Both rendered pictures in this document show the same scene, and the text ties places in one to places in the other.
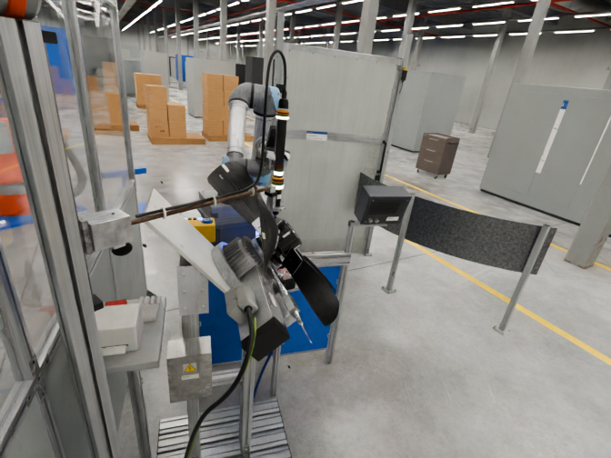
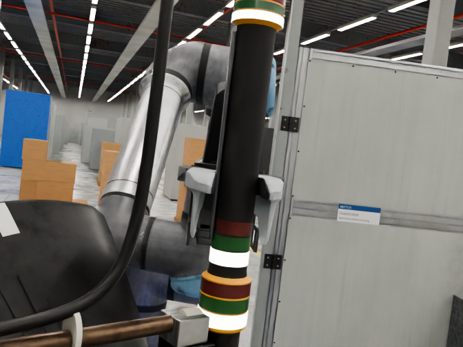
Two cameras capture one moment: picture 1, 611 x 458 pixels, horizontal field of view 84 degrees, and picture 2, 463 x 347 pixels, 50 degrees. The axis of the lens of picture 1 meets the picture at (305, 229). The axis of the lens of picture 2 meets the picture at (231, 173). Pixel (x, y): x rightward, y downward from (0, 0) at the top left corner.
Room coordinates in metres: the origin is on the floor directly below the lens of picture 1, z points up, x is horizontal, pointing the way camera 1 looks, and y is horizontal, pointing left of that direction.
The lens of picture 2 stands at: (0.82, 0.03, 1.52)
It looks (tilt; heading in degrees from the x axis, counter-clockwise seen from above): 3 degrees down; 14
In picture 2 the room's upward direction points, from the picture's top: 7 degrees clockwise
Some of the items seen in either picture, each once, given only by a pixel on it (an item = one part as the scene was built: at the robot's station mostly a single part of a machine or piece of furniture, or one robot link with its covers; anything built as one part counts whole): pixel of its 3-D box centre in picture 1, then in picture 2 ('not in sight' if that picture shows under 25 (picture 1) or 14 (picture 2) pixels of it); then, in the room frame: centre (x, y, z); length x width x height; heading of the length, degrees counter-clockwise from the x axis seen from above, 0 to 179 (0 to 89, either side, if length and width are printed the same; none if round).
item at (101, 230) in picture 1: (104, 229); not in sight; (0.73, 0.49, 1.37); 0.10 x 0.07 x 0.09; 144
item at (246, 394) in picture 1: (246, 390); not in sight; (1.08, 0.18, 0.46); 0.09 x 0.05 x 0.91; 19
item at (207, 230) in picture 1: (197, 231); not in sight; (1.48, 0.52, 1.02); 0.16 x 0.10 x 0.11; 109
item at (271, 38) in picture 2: (280, 148); (241, 152); (1.24, 0.12, 1.51); 0.03 x 0.03 x 0.21
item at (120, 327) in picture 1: (112, 332); not in sight; (0.87, 0.61, 0.92); 0.17 x 0.16 x 0.11; 109
